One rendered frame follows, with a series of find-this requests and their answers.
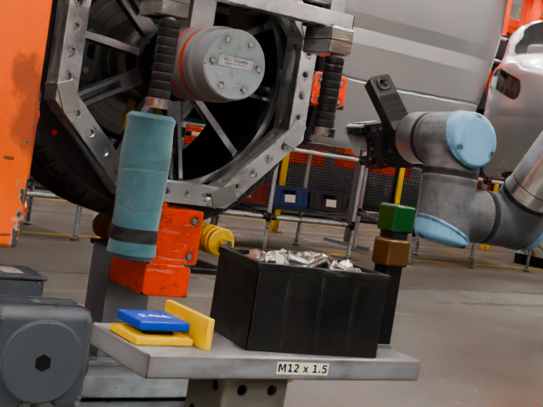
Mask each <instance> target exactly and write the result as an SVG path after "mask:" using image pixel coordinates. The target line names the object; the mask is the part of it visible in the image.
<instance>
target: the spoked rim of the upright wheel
mask: <svg viewBox="0 0 543 407"><path fill-rule="evenodd" d="M128 1H129V2H130V4H131V5H132V7H133V9H134V10H135V11H136V14H135V12H134V11H133V9H132V7H131V6H130V5H129V4H128V2H127V1H126V0H116V2H117V3H118V4H119V6H120V8H121V9H122V11H123V12H124V13H125V14H126V16H127V17H128V19H129V21H130V22H131V24H132V25H133V26H134V27H135V29H136V30H137V34H136V35H135V36H134V37H133V39H132V41H131V42H130V44H127V43H125V42H122V41H119V40H115V39H112V38H110V37H107V36H103V35H101V34H99V33H96V32H93V31H89V30H86V40H87V41H90V42H92V43H95V44H99V45H102V46H104V47H107V48H111V49H114V50H116V51H119V52H123V53H126V59H125V65H126V71H124V72H122V73H118V74H117V75H114V76H111V77H109V78H106V79H103V80H102V81H99V82H96V83H93V84H91V85H89V86H85V87H83V88H81V89H78V96H79V98H80V97H82V96H84V95H86V94H89V93H92V92H94V91H97V90H100V89H103V88H104V87H107V86H110V85H112V84H115V83H117V86H115V87H113V88H111V89H109V90H105V91H103V92H101V93H98V94H95V95H93V96H91V97H89V98H86V99H83V100H82V101H83V103H84V104H85V106H86V107H88V106H90V105H92V104H94V103H97V102H100V101H102V100H104V99H108V98H110V97H112V96H114V95H117V94H120V93H122V92H125V91H126V90H130V89H132V88H134V89H135V90H136V91H137V92H138V93H139V94H140V95H141V96H143V98H142V100H141V101H140V103H139V105H138V106H137V108H136V110H135V111H140V112H145V113H147V112H148V110H149V109H150V107H146V106H144V104H145V97H149V96H148V93H149V88H150V87H149V83H150V81H151V73H152V72H151V69H150V67H149V59H150V56H151V54H152V53H153V51H154V50H155V46H156V39H157V37H158V29H159V26H158V23H154V21H153V20H152V19H151V18H148V17H144V16H140V15H139V12H140V6H141V3H140V1H139V0H128ZM217 6H221V7H224V8H229V14H228V15H222V14H218V13H215V18H216V20H217V24H218V26H225V27H231V28H233V29H240V30H243V31H246V32H248V33H250V34H251V35H252V36H253V37H254V38H255V39H256V40H257V41H258V42H259V44H260V46H261V48H262V50H263V55H264V59H265V71H264V75H263V80H262V81H261V83H260V85H259V87H258V89H261V90H263V93H262V94H252V95H250V96H249V97H247V98H245V99H242V100H238V101H230V102H227V103H217V105H216V106H215V109H214V111H213V113H211V112H210V110H209V109H208V108H207V106H206V105H205V103H204V102H201V101H194V100H189V101H190V102H191V103H192V105H193V107H194V108H195V109H196V111H197V112H198V114H199V115H200V117H201V118H202V120H203V121H204V122H205V124H206V125H205V127H204V129H203V130H202V131H201V133H200V134H199V135H198V137H197V138H196V139H195V140H194V141H193V142H192V143H191V144H190V145H189V146H188V147H187V148H185V149H184V150H182V120H181V102H183V101H185V100H186V99H180V98H178V97H176V96H174V95H173V94H172V93H170V98H169V100H170V101H171V107H170V110H164V109H162V115H165V116H169V117H173V118H174V120H175V122H176V125H175V128H174V135H173V143H172V150H171V158H170V169H169V174H168V180H175V181H180V182H187V183H199V184H205V183H208V182H211V181H212V180H214V179H215V178H216V177H217V176H218V175H219V174H221V173H222V172H223V171H224V170H226V169H227V168H228V167H229V166H230V165H232V164H233V163H234V162H235V161H236V160H238V159H239V158H240V157H241V156H242V155H243V154H244V153H245V152H246V151H247V150H248V149H250V148H251V147H252V146H253V145H255V144H256V143H257V142H258V141H259V140H261V138H262V136H263V134H264V133H265V132H266V130H267V128H268V126H269V124H270V122H271V120H272V117H273V115H274V113H275V110H276V106H277V101H278V96H279V90H280V81H281V75H282V70H283V64H284V51H283V44H282V39H281V34H280V27H279V24H278V21H277V18H276V16H275V15H247V14H243V13H242V7H240V6H233V5H230V4H226V3H223V2H217ZM148 42H149V43H148ZM124 130H125V127H124ZM124 130H123V131H122V133H121V134H120V136H119V138H118V139H117V141H116V143H115V144H114V145H113V147H114V148H115V150H116V152H117V153H118V154H119V155H120V151H121V147H122V143H123V138H124Z"/></svg>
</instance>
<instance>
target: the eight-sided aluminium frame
mask: <svg viewBox="0 0 543 407"><path fill-rule="evenodd" d="M90 6H91V0H58V2H57V13H56V18H55V24H54V30H53V41H52V47H51V52H50V58H49V63H48V74H47V80H46V82H45V83H44V84H45V92H44V100H45V101H46V102H47V104H48V105H49V106H50V108H51V111H52V112H54V114H55V115H56V116H57V118H58V119H59V120H60V122H61V123H62V125H63V126H64V128H65V130H66V131H67V132H68V133H69V135H70V136H71V137H72V139H73V140H74V142H75V144H76V145H77V146H78V147H79V149H80V150H81V151H82V153H83V155H84V156H85V158H86V159H87V161H88V162H89V163H90V164H91V166H92V167H93V169H94V170H95V172H96V173H97V175H98V176H99V177H100V178H101V180H102V182H101V183H103V184H104V185H105V186H106V187H107V189H108V190H109V191H110V192H111V193H112V194H114V195H115V194H116V181H117V174H118V167H119V161H120V155H119V154H118V153H117V152H116V150H115V148H114V147H113V145H112V143H111V142H110V141H109V140H108V138H107V137H106V135H105V134H104V132H103V130H102V129H101V127H100V126H99V125H98V124H97V122H96V121H95V119H94V117H93V116H92V114H91V113H90V112H89V111H88V109H87V108H86V106H85V104H84V103H83V101H82V100H81V99H80V98H79V96H78V84H79V79H80V73H81V68H82V57H83V51H84V45H85V40H86V29H87V24H88V18H89V12H90ZM276 18H277V20H278V22H279V23H280V26H281V27H282V28H283V30H284V33H285V35H286V36H287V44H286V49H285V55H284V64H283V70H282V75H281V81H280V90H279V96H278V101H277V107H276V116H275V122H274V127H273V129H272V130H271V131H270V132H269V133H268V134H267V135H265V136H264V137H263V138H262V139H261V140H259V141H258V142H257V143H256V144H255V145H253V146H252V147H251V148H250V149H248V150H247V151H246V152H245V153H244V154H243V155H242V156H241V157H240V158H239V159H238V160H236V161H235V162H234V163H233V164H232V165H230V166H229V167H228V168H227V169H226V170H224V171H223V172H222V173H221V174H219V175H218V176H217V177H216V178H215V179H214V180H212V181H211V182H210V184H208V185H205V184H199V183H187V182H180V181H175V180H168V179H167V184H166V191H165V195H164V200H163V202H169V203H177V204H190V205H197V206H204V207H209V208H224V209H226V208H227V207H228V206H230V205H231V204H232V203H233V202H235V201H238V200H237V198H238V197H240V196H241V195H242V194H243V193H244V192H245V191H247V190H248V189H249V188H250V187H251V186H252V185H254V184H255V183H256V182H257V181H258V180H259V179H261V178H262V177H263V176H264V175H265V174H266V173H267V172H268V171H269V170H270V169H271V168H272V167H274V166H275V165H276V164H277V163H278V162H280V161H281V160H282V159H283V158H284V157H285V156H287V155H288V154H289V153H290V152H291V151H292V150H295V149H296V147H297V146H298V145H299V144H300V143H301V142H302V141H303V139H304V134H305V130H306V128H307V127H306V126H305V124H306V119H307V113H308V108H309V98H310V93H311V88H312V82H313V77H314V67H315V62H316V57H317V55H314V54H309V53H307V55H306V52H303V51H302V49H303V44H304V40H303V39H304V38H305V29H306V27H305V26H303V22H299V21H296V20H292V19H286V18H283V17H280V16H276ZM295 52H296V55H295ZM292 73H293V75H292ZM303 74H304V76H303ZM288 94H289V96H288ZM285 116H286V117H285Z"/></svg>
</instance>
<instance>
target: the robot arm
mask: <svg viewBox="0 0 543 407"><path fill-rule="evenodd" d="M364 87H365V89H366V91H367V92H368V96H369V98H370V99H371V101H372V103H373V106H374V107H375V109H376V111H377V114H378V115H379V117H380V120H373V121H364V122H358V123H352V124H348V125H347V127H346V128H345V129H344V133H346V134H347V136H348V139H349V141H350V145H351V150H352V152H353V154H354V155H355V156H359V155H360V146H361V145H367V146H366V147H367V152H368V156H364V160H365V166H366V168H373V169H384V168H388V167H397V168H412V167H415V166H421V165H424V168H423V178H422V183H421V188H420V194H419V203H418V209H417V213H416V214H415V235H416V236H417V237H418V238H420V239H422V240H425V241H430V242H434V243H437V244H441V245H446V246H451V247H455V248H460V249H465V248H467V246H468V245H469V243H480V244H485V245H494V246H499V247H504V248H507V249H509V250H531V249H534V248H536V247H537V246H539V245H540V244H541V243H542V242H543V131H542V132H541V134H540V135H539V137H538V138H537V139H536V140H535V142H534V143H533V145H532V146H531V148H530V149H529V151H528V152H527V153H526V154H525V156H524V157H523V159H522V160H521V162H520V163H519V165H518V166H517V167H516V168H515V170H514V171H513V173H512V174H511V176H509V177H508V178H507V179H506V180H505V182H504V183H503V185H502V186H501V187H500V188H499V190H498V191H497V192H494V191H487V190H479V189H477V186H478V176H479V171H480V168H481V167H483V166H484V165H486V164H487V163H488V162H489V161H490V160H491V158H492V157H493V156H494V154H495V149H496V135H495V130H494V128H493V126H492V124H491V123H490V121H489V120H488V119H487V118H486V117H485V116H484V115H481V114H479V113H477V112H472V111H463V110H459V111H440V112H432V111H425V112H412V113H410V114H408V112H407V110H406V108H405V105H404V103H403V101H402V99H401V97H400V95H399V93H398V91H397V89H396V87H395V85H394V83H393V81H392V79H391V77H390V76H389V75H388V74H382V75H379V76H375V77H371V78H370V79H369V80H368V81H367V83H366V84H365V86H364ZM369 158H371V159H372V161H373V164H377V166H370V161H369ZM383 163H385V164H386V165H384V164H383Z"/></svg>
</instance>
